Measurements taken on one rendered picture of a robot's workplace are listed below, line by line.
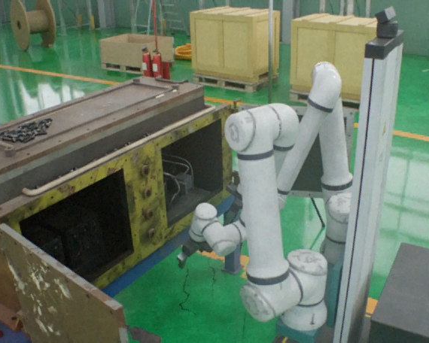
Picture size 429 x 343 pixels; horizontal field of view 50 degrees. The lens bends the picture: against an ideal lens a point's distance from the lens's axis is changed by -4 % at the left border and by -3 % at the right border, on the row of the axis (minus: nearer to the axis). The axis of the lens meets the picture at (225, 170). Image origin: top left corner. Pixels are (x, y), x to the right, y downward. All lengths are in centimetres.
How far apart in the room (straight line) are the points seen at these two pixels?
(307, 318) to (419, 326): 41
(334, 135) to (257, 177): 75
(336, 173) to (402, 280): 59
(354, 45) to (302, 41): 74
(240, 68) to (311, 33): 133
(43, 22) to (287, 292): 1126
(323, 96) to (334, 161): 38
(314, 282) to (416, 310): 40
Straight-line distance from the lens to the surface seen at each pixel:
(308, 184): 287
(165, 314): 306
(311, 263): 177
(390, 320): 183
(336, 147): 220
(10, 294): 219
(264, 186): 151
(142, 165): 222
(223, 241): 186
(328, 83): 198
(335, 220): 216
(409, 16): 1073
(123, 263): 232
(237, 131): 145
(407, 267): 211
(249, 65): 725
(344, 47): 653
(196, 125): 248
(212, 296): 316
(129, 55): 890
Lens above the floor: 205
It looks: 25 degrees down
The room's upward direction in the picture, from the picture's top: 1 degrees counter-clockwise
